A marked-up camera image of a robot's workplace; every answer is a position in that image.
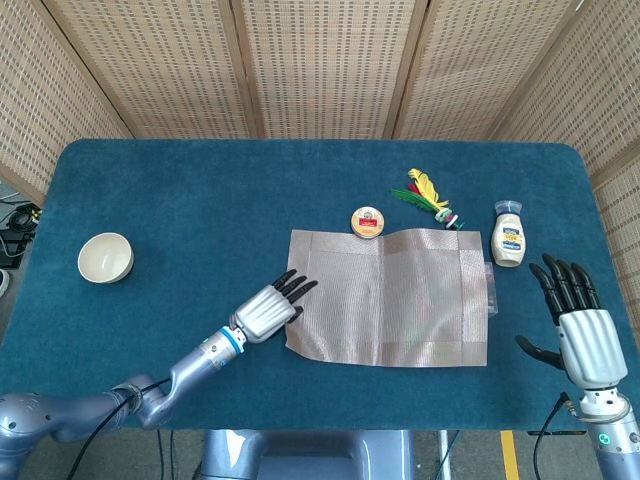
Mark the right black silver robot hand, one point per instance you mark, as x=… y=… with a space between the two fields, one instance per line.
x=592 y=345

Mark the white table leg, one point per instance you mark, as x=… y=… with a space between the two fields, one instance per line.
x=445 y=455

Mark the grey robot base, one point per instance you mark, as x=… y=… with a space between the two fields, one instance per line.
x=310 y=455

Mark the white ceramic bowl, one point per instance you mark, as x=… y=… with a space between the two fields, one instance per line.
x=105 y=257

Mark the colourful feather shuttlecock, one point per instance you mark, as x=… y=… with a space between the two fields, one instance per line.
x=427 y=192

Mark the blue carpet table cover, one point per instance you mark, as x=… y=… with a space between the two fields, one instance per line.
x=150 y=200

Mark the clear box with red toys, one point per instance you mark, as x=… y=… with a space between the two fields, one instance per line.
x=492 y=300

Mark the woven bamboo folding screen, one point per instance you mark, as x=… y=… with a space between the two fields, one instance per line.
x=325 y=65

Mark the beige woven placemat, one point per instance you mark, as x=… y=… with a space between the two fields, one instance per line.
x=385 y=300

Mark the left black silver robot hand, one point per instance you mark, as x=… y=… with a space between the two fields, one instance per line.
x=265 y=315

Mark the mayonnaise squeeze bottle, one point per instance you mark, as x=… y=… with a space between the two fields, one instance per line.
x=509 y=240

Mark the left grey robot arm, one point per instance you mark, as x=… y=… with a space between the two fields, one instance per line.
x=200 y=362

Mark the small round tin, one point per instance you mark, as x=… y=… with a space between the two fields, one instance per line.
x=368 y=222

